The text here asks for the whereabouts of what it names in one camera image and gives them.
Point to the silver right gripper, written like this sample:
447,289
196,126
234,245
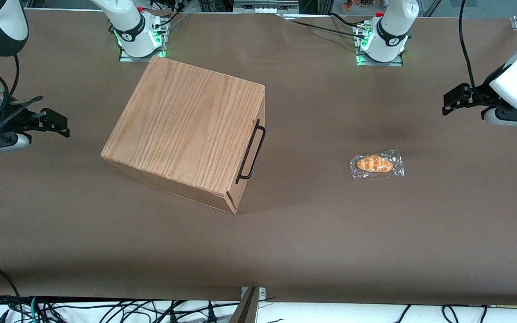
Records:
17,120

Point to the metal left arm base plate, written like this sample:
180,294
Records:
382,63

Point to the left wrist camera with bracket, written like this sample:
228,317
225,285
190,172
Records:
510,117

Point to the metal bracket with brown wedge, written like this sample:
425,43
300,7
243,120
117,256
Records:
246,309

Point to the brown table cover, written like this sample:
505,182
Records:
375,246

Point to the wooden drawer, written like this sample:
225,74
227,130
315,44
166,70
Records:
260,107

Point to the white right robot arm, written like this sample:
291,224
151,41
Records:
130,27

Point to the oak wooden drawer cabinet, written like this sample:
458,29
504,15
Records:
182,121

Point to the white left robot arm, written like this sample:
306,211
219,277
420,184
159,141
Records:
388,31

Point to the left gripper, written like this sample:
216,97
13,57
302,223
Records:
481,98

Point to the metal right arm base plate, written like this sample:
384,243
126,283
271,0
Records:
126,57

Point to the grey power strip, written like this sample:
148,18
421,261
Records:
265,6

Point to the bread roll in plastic wrapper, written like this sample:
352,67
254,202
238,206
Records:
375,163

